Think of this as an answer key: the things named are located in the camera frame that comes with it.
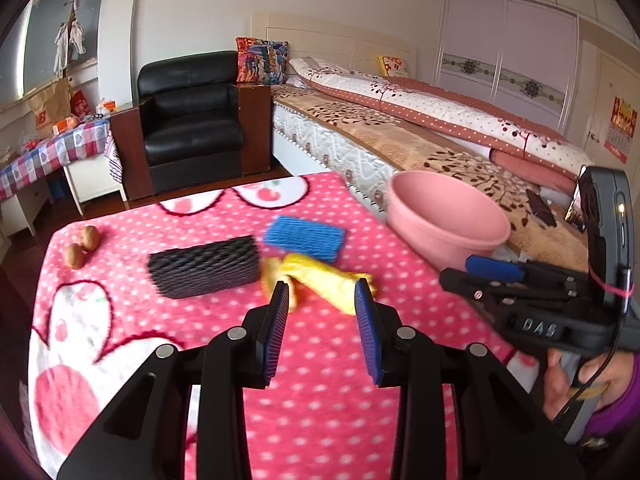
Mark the orange white box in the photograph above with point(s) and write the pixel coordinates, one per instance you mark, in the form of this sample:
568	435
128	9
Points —
109	106

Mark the black foam net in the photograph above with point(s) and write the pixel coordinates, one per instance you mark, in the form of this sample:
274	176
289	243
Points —
205	267

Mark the red wall calendar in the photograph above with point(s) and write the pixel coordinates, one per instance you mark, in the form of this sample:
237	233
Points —
620	130

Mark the red bag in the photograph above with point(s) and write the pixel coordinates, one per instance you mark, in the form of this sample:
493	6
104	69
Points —
81	104

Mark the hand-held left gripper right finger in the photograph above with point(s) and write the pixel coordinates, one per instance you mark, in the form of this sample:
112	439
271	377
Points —
367	335

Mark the black phone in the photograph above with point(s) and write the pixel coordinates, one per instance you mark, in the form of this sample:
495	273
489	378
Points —
542	210

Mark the brown paper bag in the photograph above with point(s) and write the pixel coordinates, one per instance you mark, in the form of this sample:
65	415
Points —
47	110

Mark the white wardrobe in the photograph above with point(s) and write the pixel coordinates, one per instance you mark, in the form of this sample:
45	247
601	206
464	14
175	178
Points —
475	35

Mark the white desk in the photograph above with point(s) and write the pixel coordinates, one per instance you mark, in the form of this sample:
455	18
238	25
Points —
90	175

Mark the black leather armchair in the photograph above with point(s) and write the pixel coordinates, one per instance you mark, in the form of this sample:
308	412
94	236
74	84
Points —
190	120

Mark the bed with cream headboard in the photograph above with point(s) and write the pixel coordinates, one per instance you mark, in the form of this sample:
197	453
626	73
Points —
350	150

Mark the coat rack with clothes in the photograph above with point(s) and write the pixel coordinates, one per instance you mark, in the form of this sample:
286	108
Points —
70	40

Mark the person's right forearm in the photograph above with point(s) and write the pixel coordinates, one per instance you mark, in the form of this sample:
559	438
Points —
625	405

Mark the floral pink white quilt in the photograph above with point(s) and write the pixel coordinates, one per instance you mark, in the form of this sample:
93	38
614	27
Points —
425	110

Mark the blue foam net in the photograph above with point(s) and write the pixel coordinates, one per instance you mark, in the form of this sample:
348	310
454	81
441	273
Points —
305	237

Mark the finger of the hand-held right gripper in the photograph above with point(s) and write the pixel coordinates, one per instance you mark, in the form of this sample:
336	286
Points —
492	267
465	287

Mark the large window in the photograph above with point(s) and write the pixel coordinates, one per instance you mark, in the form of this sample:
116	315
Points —
45	40

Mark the pink plastic basin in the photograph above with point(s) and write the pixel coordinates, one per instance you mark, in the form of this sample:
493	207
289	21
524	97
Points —
440	210

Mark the colourful printed cushion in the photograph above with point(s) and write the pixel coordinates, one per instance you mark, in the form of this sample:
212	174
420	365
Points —
261	60

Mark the person's right hand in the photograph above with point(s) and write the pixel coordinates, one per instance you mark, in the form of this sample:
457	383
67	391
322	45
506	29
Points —
555	385

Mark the yellow fruit peel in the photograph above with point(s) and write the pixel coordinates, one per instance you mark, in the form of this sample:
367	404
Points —
272	272

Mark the yellow pillow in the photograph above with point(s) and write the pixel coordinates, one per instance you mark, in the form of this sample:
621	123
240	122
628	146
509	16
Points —
392	66

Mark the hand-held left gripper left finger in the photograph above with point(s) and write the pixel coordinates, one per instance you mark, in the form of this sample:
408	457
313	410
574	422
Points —
272	335

